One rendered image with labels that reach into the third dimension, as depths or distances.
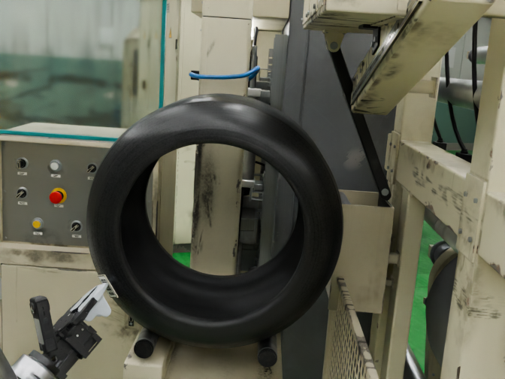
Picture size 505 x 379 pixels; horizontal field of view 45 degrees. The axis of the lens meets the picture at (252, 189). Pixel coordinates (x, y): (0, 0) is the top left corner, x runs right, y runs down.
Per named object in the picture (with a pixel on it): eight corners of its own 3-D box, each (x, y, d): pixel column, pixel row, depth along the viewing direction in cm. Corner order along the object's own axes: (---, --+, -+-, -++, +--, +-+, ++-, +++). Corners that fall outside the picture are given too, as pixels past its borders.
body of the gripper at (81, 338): (92, 334, 136) (52, 379, 129) (65, 308, 133) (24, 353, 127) (105, 336, 129) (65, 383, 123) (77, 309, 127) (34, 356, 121)
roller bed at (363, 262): (322, 283, 186) (331, 188, 179) (370, 287, 185) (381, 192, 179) (328, 310, 166) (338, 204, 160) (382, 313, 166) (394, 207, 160)
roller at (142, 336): (159, 298, 172) (160, 283, 171) (175, 300, 172) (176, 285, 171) (132, 358, 138) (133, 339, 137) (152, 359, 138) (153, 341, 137)
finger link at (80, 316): (92, 301, 133) (65, 333, 129) (87, 296, 132) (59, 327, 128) (101, 302, 129) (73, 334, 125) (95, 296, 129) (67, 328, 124)
